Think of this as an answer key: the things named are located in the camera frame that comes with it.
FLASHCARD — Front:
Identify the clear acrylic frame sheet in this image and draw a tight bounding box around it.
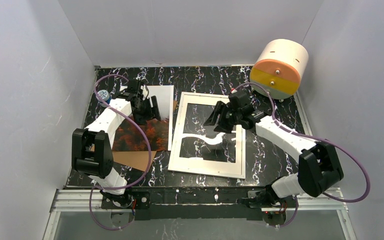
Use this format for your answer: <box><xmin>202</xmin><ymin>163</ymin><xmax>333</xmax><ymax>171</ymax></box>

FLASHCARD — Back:
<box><xmin>179</xmin><ymin>103</ymin><xmax>236</xmax><ymax>163</ymax></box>

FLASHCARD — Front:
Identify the autumn forest photo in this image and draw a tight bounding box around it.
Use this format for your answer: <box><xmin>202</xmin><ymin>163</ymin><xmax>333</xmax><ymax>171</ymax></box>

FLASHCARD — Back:
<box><xmin>112</xmin><ymin>85</ymin><xmax>175</xmax><ymax>152</ymax></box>

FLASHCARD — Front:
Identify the white picture frame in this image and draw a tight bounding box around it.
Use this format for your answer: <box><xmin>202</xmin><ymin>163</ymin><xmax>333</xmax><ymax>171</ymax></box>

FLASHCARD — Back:
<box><xmin>168</xmin><ymin>92</ymin><xmax>246</xmax><ymax>179</ymax></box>

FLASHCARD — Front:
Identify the brown frame backing board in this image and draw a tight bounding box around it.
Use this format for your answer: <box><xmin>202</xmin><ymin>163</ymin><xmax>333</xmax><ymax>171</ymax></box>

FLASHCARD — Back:
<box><xmin>112</xmin><ymin>100</ymin><xmax>178</xmax><ymax>171</ymax></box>

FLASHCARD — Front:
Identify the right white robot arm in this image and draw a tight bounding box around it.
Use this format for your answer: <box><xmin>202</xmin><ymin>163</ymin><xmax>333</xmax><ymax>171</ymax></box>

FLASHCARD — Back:
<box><xmin>204</xmin><ymin>90</ymin><xmax>344</xmax><ymax>200</ymax></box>

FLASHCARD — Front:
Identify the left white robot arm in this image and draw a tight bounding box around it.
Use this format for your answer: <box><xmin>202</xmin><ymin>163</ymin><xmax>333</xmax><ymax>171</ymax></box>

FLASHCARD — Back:
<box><xmin>71</xmin><ymin>80</ymin><xmax>161</xmax><ymax>196</ymax></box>

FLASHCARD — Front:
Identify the small blue lidded jar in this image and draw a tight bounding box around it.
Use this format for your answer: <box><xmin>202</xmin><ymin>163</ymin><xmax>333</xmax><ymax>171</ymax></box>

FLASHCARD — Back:
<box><xmin>96</xmin><ymin>89</ymin><xmax>112</xmax><ymax>108</ymax></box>

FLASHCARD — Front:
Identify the white cylindrical drawer unit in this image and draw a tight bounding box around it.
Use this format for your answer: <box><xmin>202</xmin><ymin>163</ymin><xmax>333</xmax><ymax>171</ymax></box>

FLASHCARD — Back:
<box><xmin>249</xmin><ymin>39</ymin><xmax>309</xmax><ymax>100</ymax></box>

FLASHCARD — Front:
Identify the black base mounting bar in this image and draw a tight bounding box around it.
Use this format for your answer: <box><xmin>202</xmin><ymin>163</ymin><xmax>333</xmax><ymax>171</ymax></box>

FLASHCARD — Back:
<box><xmin>99</xmin><ymin>185</ymin><xmax>299</xmax><ymax>222</ymax></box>

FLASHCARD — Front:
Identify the aluminium rail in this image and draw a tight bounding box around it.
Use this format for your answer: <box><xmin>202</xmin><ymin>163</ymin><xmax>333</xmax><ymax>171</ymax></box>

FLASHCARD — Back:
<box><xmin>43</xmin><ymin>189</ymin><xmax>356</xmax><ymax>240</ymax></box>

